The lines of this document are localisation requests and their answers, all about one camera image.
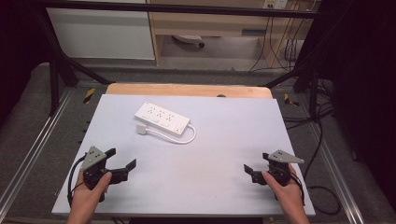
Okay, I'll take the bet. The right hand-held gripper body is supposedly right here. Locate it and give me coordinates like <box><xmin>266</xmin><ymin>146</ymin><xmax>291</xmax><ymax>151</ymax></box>
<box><xmin>261</xmin><ymin>149</ymin><xmax>305</xmax><ymax>189</ymax></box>

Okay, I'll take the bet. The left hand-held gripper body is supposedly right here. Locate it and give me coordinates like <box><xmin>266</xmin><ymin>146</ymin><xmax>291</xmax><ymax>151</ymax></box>
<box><xmin>79</xmin><ymin>146</ymin><xmax>129</xmax><ymax>203</ymax></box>

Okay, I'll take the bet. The white power strip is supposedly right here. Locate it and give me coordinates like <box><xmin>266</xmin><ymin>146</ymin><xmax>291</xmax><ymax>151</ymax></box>
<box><xmin>134</xmin><ymin>102</ymin><xmax>191</xmax><ymax>137</ymax></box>

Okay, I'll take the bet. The white power strip cable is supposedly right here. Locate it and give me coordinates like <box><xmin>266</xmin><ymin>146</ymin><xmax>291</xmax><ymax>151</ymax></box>
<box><xmin>145</xmin><ymin>122</ymin><xmax>198</xmax><ymax>145</ymax></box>

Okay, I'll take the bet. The person's right hand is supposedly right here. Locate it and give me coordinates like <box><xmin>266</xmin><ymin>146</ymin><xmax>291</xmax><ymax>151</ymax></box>
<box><xmin>262</xmin><ymin>163</ymin><xmax>306</xmax><ymax>213</ymax></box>

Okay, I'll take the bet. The person's left hand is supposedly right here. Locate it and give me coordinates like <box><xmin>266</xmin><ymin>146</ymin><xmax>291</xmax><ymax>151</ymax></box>
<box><xmin>68</xmin><ymin>171</ymin><xmax>113</xmax><ymax>216</ymax></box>

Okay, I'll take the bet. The black curtain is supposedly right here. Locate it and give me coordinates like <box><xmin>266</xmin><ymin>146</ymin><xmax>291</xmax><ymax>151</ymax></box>
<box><xmin>311</xmin><ymin>0</ymin><xmax>396</xmax><ymax>213</ymax></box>
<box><xmin>0</xmin><ymin>0</ymin><xmax>54</xmax><ymax>132</ymax></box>

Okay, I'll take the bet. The white cabinet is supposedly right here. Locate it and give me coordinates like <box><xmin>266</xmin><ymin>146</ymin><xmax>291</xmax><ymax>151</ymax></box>
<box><xmin>46</xmin><ymin>0</ymin><xmax>156</xmax><ymax>61</ymax></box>

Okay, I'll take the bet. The office chair base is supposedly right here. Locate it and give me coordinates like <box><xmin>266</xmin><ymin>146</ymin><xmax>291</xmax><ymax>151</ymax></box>
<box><xmin>172</xmin><ymin>34</ymin><xmax>206</xmax><ymax>49</ymax></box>

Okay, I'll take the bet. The wooden desk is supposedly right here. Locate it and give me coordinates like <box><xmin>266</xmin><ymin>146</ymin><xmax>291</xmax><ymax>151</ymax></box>
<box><xmin>145</xmin><ymin>0</ymin><xmax>316</xmax><ymax>67</ymax></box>

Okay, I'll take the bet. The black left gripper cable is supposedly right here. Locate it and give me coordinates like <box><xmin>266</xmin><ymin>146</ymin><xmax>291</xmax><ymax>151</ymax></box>
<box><xmin>66</xmin><ymin>154</ymin><xmax>88</xmax><ymax>209</ymax></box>

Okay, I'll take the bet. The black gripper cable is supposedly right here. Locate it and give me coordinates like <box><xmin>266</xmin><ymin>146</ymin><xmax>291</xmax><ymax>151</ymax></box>
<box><xmin>289</xmin><ymin>171</ymin><xmax>306</xmax><ymax>207</ymax></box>
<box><xmin>66</xmin><ymin>154</ymin><xmax>88</xmax><ymax>209</ymax></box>

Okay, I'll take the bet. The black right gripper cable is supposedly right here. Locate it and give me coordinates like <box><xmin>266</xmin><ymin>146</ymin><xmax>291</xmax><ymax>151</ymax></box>
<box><xmin>289</xmin><ymin>171</ymin><xmax>306</xmax><ymax>207</ymax></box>

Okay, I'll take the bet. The aluminium floor rail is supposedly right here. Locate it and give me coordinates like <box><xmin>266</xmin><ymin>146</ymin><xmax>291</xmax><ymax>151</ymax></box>
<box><xmin>306</xmin><ymin>120</ymin><xmax>367</xmax><ymax>224</ymax></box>
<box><xmin>0</xmin><ymin>88</ymin><xmax>75</xmax><ymax>216</ymax></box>

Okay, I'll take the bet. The bundle of black floor cables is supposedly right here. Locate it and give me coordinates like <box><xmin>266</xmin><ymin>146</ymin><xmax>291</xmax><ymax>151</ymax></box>
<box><xmin>281</xmin><ymin>77</ymin><xmax>336</xmax><ymax>131</ymax></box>

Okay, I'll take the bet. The black floor cable loop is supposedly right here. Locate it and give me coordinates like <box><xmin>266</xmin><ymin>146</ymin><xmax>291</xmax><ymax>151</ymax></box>
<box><xmin>302</xmin><ymin>119</ymin><xmax>342</xmax><ymax>217</ymax></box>

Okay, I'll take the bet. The bundle of desk cables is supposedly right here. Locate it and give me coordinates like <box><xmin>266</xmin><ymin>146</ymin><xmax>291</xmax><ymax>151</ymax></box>
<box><xmin>247</xmin><ymin>8</ymin><xmax>312</xmax><ymax>73</ymax></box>

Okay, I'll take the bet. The white wall socket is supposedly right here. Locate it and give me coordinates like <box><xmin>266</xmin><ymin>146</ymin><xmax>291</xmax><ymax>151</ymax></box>
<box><xmin>262</xmin><ymin>0</ymin><xmax>290</xmax><ymax>10</ymax></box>

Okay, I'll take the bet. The black metal frame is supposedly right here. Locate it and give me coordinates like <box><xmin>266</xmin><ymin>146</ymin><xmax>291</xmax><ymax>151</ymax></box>
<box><xmin>32</xmin><ymin>0</ymin><xmax>331</xmax><ymax>118</ymax></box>

